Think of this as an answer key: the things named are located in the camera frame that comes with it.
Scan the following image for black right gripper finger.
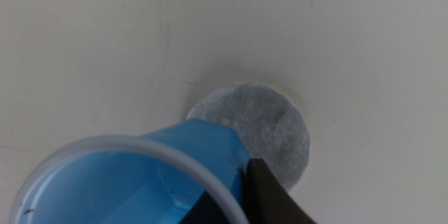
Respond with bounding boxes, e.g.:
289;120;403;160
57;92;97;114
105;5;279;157
178;157;318;224

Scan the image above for round grey cup mat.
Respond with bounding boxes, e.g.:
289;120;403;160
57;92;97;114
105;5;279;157
185;82;312;193

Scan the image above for blue plastic cup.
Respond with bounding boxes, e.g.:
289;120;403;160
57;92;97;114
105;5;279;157
9;118;251;224

